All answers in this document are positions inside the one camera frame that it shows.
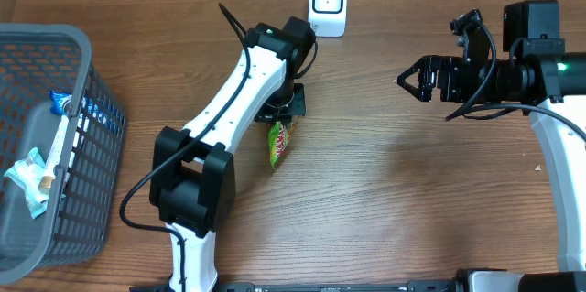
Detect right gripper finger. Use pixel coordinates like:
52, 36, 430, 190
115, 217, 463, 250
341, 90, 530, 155
397, 80, 432, 102
396, 55, 430, 82

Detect green Haribo candy bag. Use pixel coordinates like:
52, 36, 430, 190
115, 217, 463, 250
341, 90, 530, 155
268, 121, 296, 168

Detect blue Oreo cookie pack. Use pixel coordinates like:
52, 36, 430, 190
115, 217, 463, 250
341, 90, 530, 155
48, 89, 120, 131

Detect white tube with gold cap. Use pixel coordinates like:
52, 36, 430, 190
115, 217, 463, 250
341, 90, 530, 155
38, 115, 70, 196

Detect light green wipes packet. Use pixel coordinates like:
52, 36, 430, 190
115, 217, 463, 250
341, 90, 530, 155
4, 147, 49, 219

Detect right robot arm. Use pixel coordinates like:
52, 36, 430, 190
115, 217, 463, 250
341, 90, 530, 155
396, 0, 585, 291

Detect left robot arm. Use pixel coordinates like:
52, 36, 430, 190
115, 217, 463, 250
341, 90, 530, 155
149, 16, 317, 291

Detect white barcode scanner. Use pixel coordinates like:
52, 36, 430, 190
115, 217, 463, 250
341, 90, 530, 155
308, 0, 348, 38

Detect grey plastic basket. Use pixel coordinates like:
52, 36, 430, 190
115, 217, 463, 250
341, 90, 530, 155
1, 23, 126, 285

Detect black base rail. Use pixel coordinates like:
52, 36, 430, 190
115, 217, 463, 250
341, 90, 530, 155
129, 280, 459, 292

